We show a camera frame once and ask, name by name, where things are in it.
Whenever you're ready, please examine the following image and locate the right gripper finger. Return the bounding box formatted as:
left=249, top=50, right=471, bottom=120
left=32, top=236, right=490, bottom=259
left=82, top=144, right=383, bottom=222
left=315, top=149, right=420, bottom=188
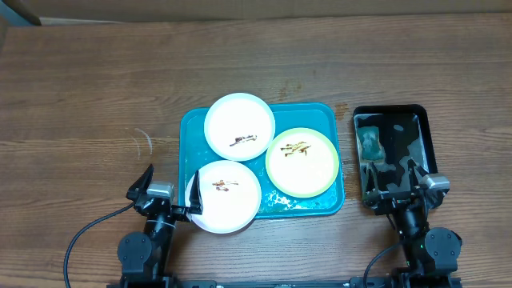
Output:
left=407, top=158, right=428, bottom=191
left=366, top=162, right=379, bottom=198

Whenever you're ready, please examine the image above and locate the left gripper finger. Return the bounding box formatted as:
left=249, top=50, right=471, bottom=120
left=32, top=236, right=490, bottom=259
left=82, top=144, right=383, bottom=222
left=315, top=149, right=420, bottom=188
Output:
left=126, top=164, right=154, bottom=201
left=189, top=170, right=203, bottom=214

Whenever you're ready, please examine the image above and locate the yellow green scrub sponge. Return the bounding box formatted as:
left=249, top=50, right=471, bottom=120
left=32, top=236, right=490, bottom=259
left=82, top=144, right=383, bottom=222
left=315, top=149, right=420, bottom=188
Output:
left=358, top=126, right=385, bottom=161

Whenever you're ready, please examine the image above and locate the white plate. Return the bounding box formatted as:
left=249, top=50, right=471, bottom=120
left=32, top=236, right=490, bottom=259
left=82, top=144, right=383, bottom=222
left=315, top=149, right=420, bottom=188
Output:
left=191, top=160, right=262, bottom=234
left=204, top=93, right=276, bottom=162

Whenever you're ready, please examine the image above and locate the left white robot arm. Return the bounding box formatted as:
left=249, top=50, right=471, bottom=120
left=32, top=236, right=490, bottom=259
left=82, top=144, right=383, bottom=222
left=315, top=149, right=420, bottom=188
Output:
left=117, top=165, right=203, bottom=287

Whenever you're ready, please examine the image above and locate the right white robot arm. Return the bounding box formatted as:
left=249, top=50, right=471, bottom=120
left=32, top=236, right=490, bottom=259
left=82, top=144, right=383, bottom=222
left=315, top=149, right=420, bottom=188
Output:
left=366, top=159, right=462, bottom=278

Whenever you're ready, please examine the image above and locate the black soapy water tray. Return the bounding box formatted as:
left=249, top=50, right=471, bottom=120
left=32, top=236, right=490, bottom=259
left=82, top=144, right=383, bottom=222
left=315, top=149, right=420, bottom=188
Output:
left=353, top=104, right=438, bottom=209

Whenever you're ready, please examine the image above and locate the teal plastic tray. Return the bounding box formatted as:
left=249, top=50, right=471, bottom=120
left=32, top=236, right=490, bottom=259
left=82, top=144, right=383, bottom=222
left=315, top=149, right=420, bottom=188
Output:
left=178, top=102, right=346, bottom=219

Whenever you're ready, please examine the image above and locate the yellow-green rimmed plate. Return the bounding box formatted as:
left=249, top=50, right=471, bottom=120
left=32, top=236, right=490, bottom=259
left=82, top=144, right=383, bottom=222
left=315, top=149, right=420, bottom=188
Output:
left=266, top=127, right=340, bottom=198

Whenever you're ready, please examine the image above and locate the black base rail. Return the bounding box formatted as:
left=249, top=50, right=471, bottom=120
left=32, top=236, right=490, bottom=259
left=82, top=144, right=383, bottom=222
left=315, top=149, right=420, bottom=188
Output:
left=106, top=276, right=463, bottom=288

